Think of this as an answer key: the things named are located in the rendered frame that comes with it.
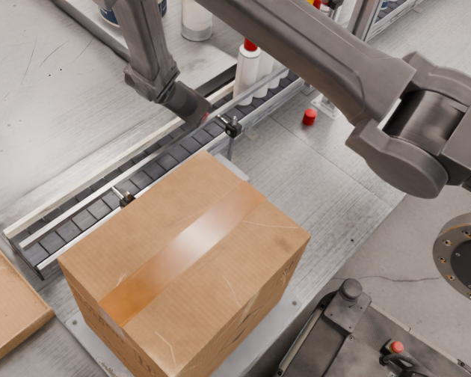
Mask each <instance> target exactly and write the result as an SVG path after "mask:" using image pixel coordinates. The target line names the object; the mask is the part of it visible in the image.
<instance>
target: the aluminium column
mask: <svg viewBox="0 0 471 377"><path fill-rule="evenodd" d="M383 1H384V0H357V1H356V3H355V6H354V9H353V12H352V15H351V18H350V20H349V23H348V27H347V29H346V30H347V31H349V32H350V33H352V34H353V35H354V36H355V37H357V38H359V39H360V40H362V41H363V42H365V43H367V40H368V39H369V35H370V33H371V31H372V28H373V25H374V24H375V20H376V19H377V16H378V13H379V11H380V9H381V5H382V4H383ZM321 104H322V105H324V106H325V107H327V108H328V109H330V110H331V111H334V110H336V109H337V107H336V106H335V105H334V104H333V103H332V102H331V101H330V100H329V99H328V98H327V97H325V96H324V95H323V97H322V99H321Z"/></svg>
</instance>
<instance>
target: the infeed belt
mask: <svg viewBox="0 0 471 377"><path fill-rule="evenodd" d="M406 1H407V0H398V1H397V2H395V3H392V2H389V4H388V6H387V9H386V10H384V11H379V13H378V16H377V19H376V20H375V23H376V22H378V21H379V20H381V19H383V18H384V17H385V16H386V15H388V14H389V13H391V12H392V11H394V10H395V9H396V8H397V7H399V6H400V5H402V4H404V3H405V2H406ZM299 78H300V77H299V76H298V75H296V74H295V73H293V72H292V71H291V70H289V73H288V76H287V77H286V78H285V79H280V81H279V85H278V87H277V88H276V89H273V90H268V91H267V95H266V96H265V97H264V98H262V99H254V98H253V99H252V103H251V104H250V105H248V106H245V107H241V106H238V105H236V106H234V107H233V108H231V109H230V110H229V111H227V112H226V113H224V114H222V115H221V116H222V117H223V118H224V119H225V120H227V121H228V122H230V121H231V120H232V119H233V116H236V117H237V118H238V120H237V122H239V121H240V120H241V119H242V118H244V117H246V116H247V115H248V114H249V113H251V112H252V111H254V110H255V109H257V108H258V107H260V106H261V105H262V104H263V103H265V102H267V101H268V100H269V99H270V98H272V97H273V96H275V95H276V94H278V93H279V92H281V90H283V89H284V88H286V87H287V86H289V85H290V84H291V83H293V82H294V81H296V80H297V79H299ZM232 99H233V91H232V92H230V93H229V94H227V95H226V96H224V97H223V98H221V99H220V100H218V101H217V102H215V103H214V104H212V109H211V110H210V112H209V114H211V113H212V112H214V111H216V110H217V109H219V108H220V107H221V106H223V105H225V104H226V103H228V102H229V101H230V100H232ZM225 127H226V126H225V125H223V124H222V123H221V122H220V121H219V120H217V119H216V120H214V121H212V122H211V123H210V124H208V125H207V126H205V127H204V128H202V129H201V130H200V131H198V132H196V133H195V134H194V135H192V136H191V137H190V138H188V139H186V140H185V141H183V142H182V143H181V144H179V145H178V146H176V147H174V148H173V149H172V150H171V151H169V152H168V153H166V154H164V155H163V156H162V157H161V158H159V159H157V160H156V161H154V162H153V163H152V164H150V165H149V166H147V167H146V168H145V169H143V170H142V171H140V172H139V173H137V174H136V175H134V176H133V177H131V178H130V179H128V180H127V181H125V182H124V183H123V184H121V185H120V186H118V187H117V189H118V190H119V191H120V192H122V193H123V194H124V195H125V193H126V191H130V192H131V194H133V195H134V196H135V195H136V194H138V193H139V192H140V191H142V190H144V189H145V188H146V187H147V186H149V185H150V184H152V183H154V182H155V181H156V180H157V179H159V178H160V177H162V176H163V175H165V174H166V173H167V172H168V171H170V170H171V169H173V168H175V167H176V166H177V165H178V164H180V163H181V162H183V161H184V160H186V159H187V158H188V157H189V156H191V155H192V154H194V153H196V152H197V151H198V150H199V149H200V148H202V147H204V146H205V145H206V144H208V143H209V142H210V141H212V140H213V139H215V138H216V137H218V136H219V135H220V134H221V133H223V132H225ZM189 128H191V126H190V125H188V124H187V123H186V122H185V123H184V124H182V125H181V126H180V127H178V128H176V129H175V130H173V131H172V132H170V133H169V134H168V135H166V136H164V137H163V138H161V139H160V140H158V141H157V142H156V143H154V144H152V145H150V146H149V147H148V148H146V149H145V150H144V151H141V152H140V153H139V154H137V155H136V156H134V157H132V158H131V160H132V161H131V160H128V161H127V162H125V163H123V164H122V165H121V166H119V167H118V168H117V169H114V170H113V171H112V172H110V173H109V174H107V175H105V176H104V177H103V178H104V179H103V178H101V179H100V180H98V181H96V182H95V183H94V184H92V185H91V186H89V187H87V188H86V189H85V190H83V191H81V192H80V193H78V194H77V195H76V196H74V197H75V198H74V197H72V198H71V199H69V200H68V201H67V202H65V203H63V204H62V205H60V206H59V208H60V209H59V208H56V209H54V210H53V211H51V212H50V213H48V214H47V215H45V216H43V218H44V219H45V220H43V218H41V219H39V220H38V221H36V222H34V223H33V224H32V225H30V226H29V227H27V228H26V229H27V230H28V231H27V230H26V229H24V230H23V231H21V232H20V233H18V234H16V235H15V236H14V237H12V238H11V239H9V240H10V241H11V243H12V244H13V245H14V246H15V247H16V249H17V250H18V251H19V252H20V253H21V254H22V255H23V257H24V258H25V259H26V260H27V261H28V262H29V263H30V264H31V265H32V266H33V268H34V267H35V266H36V267H37V266H38V265H39V264H40V263H42V262H43V261H44V260H46V259H47V258H49V257H50V256H52V255H53V254H54V253H55V252H57V251H59V250H60V249H61V248H62V247H64V246H65V245H67V244H68V243H69V242H71V241H73V240H74V239H75V238H76V237H78V236H79V235H81V234H82V233H83V232H84V231H86V230H88V229H89V228H90V227H92V226H93V225H95V224H96V223H97V222H99V221H100V220H102V219H103V218H104V217H105V216H107V215H109V214H110V213H111V212H113V211H114V210H115V209H117V208H118V207H120V202H119V200H120V199H119V198H118V197H117V196H116V195H115V194H114V193H113V192H112V191H111V192H109V193H108V194H107V195H106V196H104V197H102V198H101V199H99V200H98V201H97V202H95V203H94V204H92V205H91V206H89V207H88V208H87V209H85V210H83V211H82V212H80V213H79V214H78V215H76V216H75V217H73V218H72V219H70V220H69V221H68V222H66V223H65V224H63V225H61V226H60V227H59V228H58V229H56V230H54V231H53V232H51V233H50V234H49V235H48V236H46V237H44V238H43V239H41V240H40V241H39V242H37V243H36V244H34V245H32V246H31V247H30V248H28V249H27V250H26V251H23V250H22V249H21V248H20V246H19V243H20V242H22V241H24V240H25V239H27V238H28V237H29V236H31V235H32V234H34V233H36V232H37V231H38V230H40V229H41V228H43V227H45V226H46V225H47V224H49V223H50V222H52V221H54V220H55V219H56V218H57V217H59V216H60V215H62V214H64V213H65V212H66V211H68V210H69V209H71V208H73V207H74V206H75V205H77V204H78V203H80V202H81V201H83V200H84V199H85V198H87V197H89V196H90V195H92V194H93V193H94V192H96V191H98V190H99V189H101V188H102V187H103V186H105V185H107V184H108V183H109V182H111V181H112V180H114V179H115V178H117V177H118V176H119V175H121V174H123V173H124V172H126V171H127V170H128V169H130V168H132V167H133V166H134V165H136V164H137V163H139V162H140V161H142V160H143V159H145V158H146V157H148V156H149V155H151V154H152V153H154V152H155V151H157V150H158V149H159V148H161V147H163V146H164V145H165V144H167V143H168V142H170V141H172V140H173V139H174V138H176V137H177V136H179V135H181V134H182V133H183V132H185V131H186V130H187V129H189Z"/></svg>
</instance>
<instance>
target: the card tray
mask: <svg viewBox="0 0 471 377"><path fill-rule="evenodd" d="M55 316H56V314H55V312H54V310H53V309H52V307H49V306H48V304H47V303H46V302H45V301H44V300H43V299H42V298H41V297H40V296H39V294H38V293H37V292H36V291H35V290H34V288H33V287H32V286H31V285H30V283H29V282H27V280H26V279H25V278H24V277H23V276H22V275H21V274H20V272H19V271H18V270H17V269H16V267H15V266H14V265H13V264H12V263H11V262H10V261H9V259H8V258H6V256H5V255H4V254H3V253H2V252H1V250H0V360H1V359H2V358H3V357H4V356H5V355H6V354H8V353H9V352H10V351H12V350H13V349H14V348H16V347H17V346H18V345H19V344H20V343H22V342H23V341H24V340H26V339H27V338H28V337H30V336H31V335H32V334H33V333H34V332H35V331H37V330H38V329H39V328H41V327H42V326H43V325H45V324H46V323H47V322H48V321H49V320H51V319H52V318H53V317H55Z"/></svg>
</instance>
